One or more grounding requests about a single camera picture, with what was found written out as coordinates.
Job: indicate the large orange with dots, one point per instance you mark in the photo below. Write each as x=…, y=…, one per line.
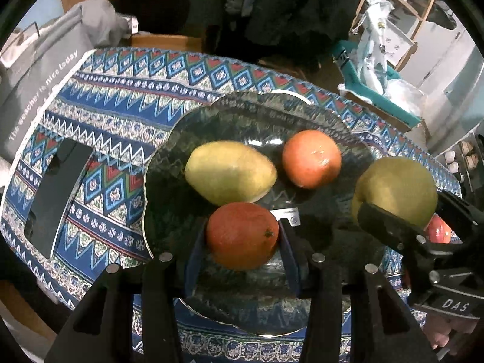
x=312, y=158
x=240, y=234

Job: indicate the black hooded coat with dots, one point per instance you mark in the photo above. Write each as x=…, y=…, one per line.
x=283, y=15

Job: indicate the dark green glass plate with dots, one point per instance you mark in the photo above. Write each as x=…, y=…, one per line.
x=242, y=128

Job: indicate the white rice bag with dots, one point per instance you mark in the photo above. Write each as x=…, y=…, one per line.
x=372, y=37

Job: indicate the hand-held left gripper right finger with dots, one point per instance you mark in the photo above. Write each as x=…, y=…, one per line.
x=289, y=257

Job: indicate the teal plastic crate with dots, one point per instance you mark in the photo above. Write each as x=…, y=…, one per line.
x=349, y=68

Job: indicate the clear plastic bag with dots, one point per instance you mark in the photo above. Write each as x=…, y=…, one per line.
x=402, y=96

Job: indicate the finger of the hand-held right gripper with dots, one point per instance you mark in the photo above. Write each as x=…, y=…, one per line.
x=459, y=206
x=385, y=227

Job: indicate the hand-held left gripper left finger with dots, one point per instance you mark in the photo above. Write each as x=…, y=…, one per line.
x=194, y=261

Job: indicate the pile of grey clothes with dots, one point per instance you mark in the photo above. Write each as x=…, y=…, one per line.
x=98, y=19

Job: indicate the cardboard box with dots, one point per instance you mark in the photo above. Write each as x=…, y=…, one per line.
x=419, y=130

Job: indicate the pale blue door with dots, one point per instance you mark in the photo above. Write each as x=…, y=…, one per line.
x=450, y=68

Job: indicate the grey fabric storage bin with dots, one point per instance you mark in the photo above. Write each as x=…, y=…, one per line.
x=34, y=83

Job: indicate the person's right hand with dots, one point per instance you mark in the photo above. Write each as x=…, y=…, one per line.
x=448, y=329

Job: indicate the wooden shelf rack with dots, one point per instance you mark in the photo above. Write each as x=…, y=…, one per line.
x=412, y=7

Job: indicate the shoe rack with shoes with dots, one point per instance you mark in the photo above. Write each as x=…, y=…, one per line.
x=463, y=158

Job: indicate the red apple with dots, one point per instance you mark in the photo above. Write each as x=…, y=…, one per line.
x=439, y=230

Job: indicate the blue patterned tablecloth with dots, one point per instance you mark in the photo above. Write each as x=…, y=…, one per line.
x=113, y=83

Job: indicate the yellow mango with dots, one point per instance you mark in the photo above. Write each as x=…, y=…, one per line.
x=228, y=172

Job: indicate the green pear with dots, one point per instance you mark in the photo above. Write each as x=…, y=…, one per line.
x=397, y=185

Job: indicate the white patterned box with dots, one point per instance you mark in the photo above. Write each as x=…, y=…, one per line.
x=397, y=45

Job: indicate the black smartphone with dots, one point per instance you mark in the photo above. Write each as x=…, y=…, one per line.
x=56, y=196

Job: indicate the wooden drawer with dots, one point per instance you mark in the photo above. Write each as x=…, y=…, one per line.
x=166, y=42

